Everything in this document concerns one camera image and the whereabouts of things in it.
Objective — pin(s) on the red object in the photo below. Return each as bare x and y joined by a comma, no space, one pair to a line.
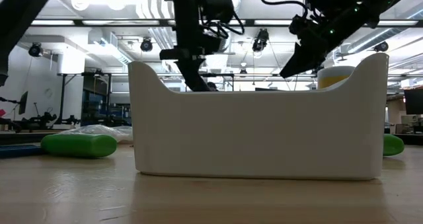
2,113

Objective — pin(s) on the black background robot arm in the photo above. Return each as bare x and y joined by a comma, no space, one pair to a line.
39,121

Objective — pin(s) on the black overhead light bar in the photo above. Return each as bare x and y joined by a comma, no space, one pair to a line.
249,22

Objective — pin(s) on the blue shelving unit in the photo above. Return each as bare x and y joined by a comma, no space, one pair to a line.
96,108

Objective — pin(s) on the black monitor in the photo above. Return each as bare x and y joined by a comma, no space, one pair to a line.
414,101

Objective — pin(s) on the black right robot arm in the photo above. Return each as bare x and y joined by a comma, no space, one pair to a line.
347,2

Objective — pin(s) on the black aluminium table frame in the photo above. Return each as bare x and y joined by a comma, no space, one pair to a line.
20,138

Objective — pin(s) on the green shampoo bottle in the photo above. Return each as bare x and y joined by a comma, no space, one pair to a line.
392,146
79,146

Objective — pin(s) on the black ceiling spotlight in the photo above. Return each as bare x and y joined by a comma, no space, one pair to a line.
261,40
35,50
381,47
146,45

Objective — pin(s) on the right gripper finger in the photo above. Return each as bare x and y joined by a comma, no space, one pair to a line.
297,55
314,57

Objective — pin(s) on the black background frame stand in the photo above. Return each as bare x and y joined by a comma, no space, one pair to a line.
62,98

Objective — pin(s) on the yellow canister white lid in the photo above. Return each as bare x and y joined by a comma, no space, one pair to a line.
333,77

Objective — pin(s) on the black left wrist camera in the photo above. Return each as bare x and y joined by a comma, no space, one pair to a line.
218,6

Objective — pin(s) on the white plastic bin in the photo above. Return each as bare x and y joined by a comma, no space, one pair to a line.
257,134

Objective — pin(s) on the dark blue disposable razor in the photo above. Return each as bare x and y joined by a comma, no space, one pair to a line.
16,146
20,153

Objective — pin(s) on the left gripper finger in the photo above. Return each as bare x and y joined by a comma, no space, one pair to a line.
193,73
202,67

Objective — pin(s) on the black monitor on arm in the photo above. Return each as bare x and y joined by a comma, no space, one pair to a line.
23,103

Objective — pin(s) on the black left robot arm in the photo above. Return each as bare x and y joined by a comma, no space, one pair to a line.
20,12

